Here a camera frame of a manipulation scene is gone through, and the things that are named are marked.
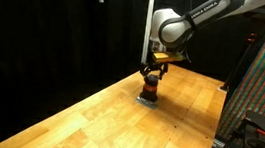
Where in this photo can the black camera tripod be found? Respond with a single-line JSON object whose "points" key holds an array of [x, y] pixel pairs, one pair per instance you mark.
{"points": [[237, 66]]}

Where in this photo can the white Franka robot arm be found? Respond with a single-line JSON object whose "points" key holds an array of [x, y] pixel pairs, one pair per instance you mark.
{"points": [[178, 29]]}

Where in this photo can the grey flat base plate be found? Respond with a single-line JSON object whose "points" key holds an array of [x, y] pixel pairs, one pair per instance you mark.
{"points": [[142, 102]]}

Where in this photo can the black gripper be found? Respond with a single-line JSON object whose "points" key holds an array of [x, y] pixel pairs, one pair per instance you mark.
{"points": [[156, 66]]}

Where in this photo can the white vertical pole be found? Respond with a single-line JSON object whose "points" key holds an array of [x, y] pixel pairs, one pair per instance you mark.
{"points": [[149, 19]]}

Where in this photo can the small red black object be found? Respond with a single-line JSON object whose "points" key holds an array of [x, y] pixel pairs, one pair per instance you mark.
{"points": [[148, 96]]}

